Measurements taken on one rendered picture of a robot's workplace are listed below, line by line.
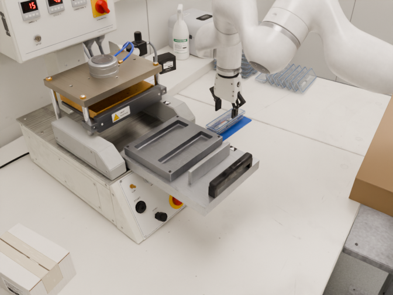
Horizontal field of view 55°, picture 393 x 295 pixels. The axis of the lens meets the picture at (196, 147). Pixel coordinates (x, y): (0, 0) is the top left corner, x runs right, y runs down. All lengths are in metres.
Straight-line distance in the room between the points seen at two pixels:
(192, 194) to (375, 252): 0.53
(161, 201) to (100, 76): 0.38
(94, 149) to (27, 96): 0.63
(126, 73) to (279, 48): 0.44
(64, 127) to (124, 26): 0.85
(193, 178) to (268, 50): 0.33
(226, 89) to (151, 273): 0.68
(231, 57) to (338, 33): 0.53
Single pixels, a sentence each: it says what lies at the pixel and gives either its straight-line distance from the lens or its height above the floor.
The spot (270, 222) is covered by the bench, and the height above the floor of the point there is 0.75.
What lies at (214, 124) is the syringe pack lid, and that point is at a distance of 1.41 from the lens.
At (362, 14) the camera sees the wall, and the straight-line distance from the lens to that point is 3.22.
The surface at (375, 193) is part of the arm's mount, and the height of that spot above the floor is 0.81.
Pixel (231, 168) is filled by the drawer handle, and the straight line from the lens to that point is 0.88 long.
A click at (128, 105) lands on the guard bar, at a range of 1.05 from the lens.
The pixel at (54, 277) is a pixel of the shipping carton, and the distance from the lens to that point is 0.98.
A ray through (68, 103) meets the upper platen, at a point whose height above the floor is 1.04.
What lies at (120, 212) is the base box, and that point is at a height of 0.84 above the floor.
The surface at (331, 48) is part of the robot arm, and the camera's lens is 0.84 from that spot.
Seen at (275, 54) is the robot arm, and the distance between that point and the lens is 0.83.
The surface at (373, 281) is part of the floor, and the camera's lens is 2.06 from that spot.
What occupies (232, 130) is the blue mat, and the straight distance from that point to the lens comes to 1.46.
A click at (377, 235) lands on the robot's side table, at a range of 1.18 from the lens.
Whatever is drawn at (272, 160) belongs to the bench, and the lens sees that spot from 1.33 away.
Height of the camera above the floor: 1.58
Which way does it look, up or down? 37 degrees down
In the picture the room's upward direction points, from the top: straight up
